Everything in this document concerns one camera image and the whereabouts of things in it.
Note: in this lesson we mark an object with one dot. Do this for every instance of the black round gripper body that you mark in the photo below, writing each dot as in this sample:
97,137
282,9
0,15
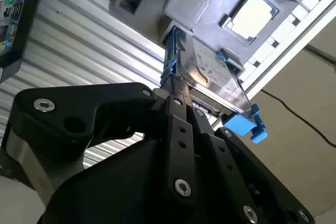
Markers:
118,195

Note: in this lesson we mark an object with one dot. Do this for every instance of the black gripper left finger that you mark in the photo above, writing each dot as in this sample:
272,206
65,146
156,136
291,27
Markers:
65,108

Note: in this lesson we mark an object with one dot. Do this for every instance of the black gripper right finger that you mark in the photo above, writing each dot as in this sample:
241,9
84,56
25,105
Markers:
231,166

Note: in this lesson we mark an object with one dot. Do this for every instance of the silver disk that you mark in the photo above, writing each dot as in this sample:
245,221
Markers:
218,77

